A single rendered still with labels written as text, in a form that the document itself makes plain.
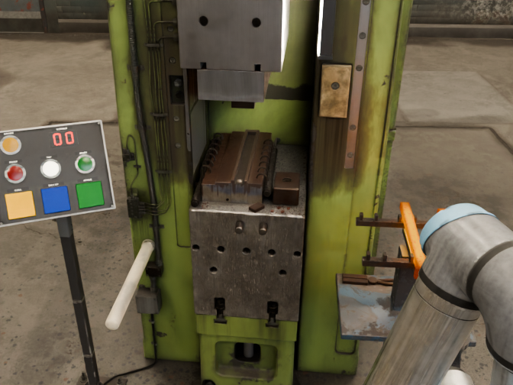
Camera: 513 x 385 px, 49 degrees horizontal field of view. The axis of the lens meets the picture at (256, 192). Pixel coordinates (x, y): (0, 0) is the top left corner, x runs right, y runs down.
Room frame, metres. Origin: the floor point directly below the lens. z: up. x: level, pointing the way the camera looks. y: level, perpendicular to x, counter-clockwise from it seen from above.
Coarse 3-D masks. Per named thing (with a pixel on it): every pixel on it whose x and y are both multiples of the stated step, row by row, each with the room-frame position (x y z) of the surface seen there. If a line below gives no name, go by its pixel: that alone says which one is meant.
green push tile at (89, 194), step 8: (80, 184) 1.49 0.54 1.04; (88, 184) 1.50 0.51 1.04; (96, 184) 1.51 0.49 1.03; (80, 192) 1.48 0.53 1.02; (88, 192) 1.49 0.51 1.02; (96, 192) 1.49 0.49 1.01; (80, 200) 1.47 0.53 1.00; (88, 200) 1.47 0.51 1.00; (96, 200) 1.48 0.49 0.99; (80, 208) 1.46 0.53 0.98
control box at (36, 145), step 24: (96, 120) 1.62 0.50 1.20; (0, 144) 1.50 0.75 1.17; (24, 144) 1.52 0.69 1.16; (48, 144) 1.54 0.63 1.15; (72, 144) 1.55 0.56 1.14; (96, 144) 1.58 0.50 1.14; (0, 168) 1.46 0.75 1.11; (24, 168) 1.48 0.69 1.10; (72, 168) 1.52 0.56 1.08; (96, 168) 1.54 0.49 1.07; (0, 192) 1.43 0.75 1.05; (72, 192) 1.48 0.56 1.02; (0, 216) 1.39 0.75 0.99; (48, 216) 1.43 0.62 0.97
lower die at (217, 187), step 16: (224, 144) 1.93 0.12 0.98; (240, 144) 1.91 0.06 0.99; (256, 144) 1.90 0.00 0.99; (224, 160) 1.77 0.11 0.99; (256, 160) 1.77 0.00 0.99; (208, 176) 1.67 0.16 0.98; (224, 176) 1.65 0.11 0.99; (208, 192) 1.62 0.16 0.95; (224, 192) 1.61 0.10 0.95; (240, 192) 1.61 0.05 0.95; (256, 192) 1.60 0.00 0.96
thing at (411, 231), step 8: (400, 208) 1.56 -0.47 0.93; (408, 208) 1.54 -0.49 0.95; (408, 216) 1.48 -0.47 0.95; (408, 224) 1.44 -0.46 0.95; (408, 232) 1.39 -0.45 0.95; (416, 232) 1.39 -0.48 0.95; (408, 240) 1.38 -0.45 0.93; (416, 240) 1.35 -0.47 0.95; (416, 248) 1.31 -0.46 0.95; (416, 256) 1.28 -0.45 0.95; (424, 256) 1.28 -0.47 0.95; (416, 264) 1.25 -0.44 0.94; (416, 272) 1.21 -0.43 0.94
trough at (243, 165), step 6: (252, 132) 2.00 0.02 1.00; (246, 138) 1.95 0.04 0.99; (252, 138) 1.97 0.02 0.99; (246, 144) 1.91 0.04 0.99; (252, 144) 1.92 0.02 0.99; (246, 150) 1.86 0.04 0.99; (240, 156) 1.79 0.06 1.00; (246, 156) 1.82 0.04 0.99; (240, 162) 1.77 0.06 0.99; (246, 162) 1.77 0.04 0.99; (240, 168) 1.72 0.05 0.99; (246, 168) 1.72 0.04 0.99; (240, 174) 1.68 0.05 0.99; (234, 180) 1.62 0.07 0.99
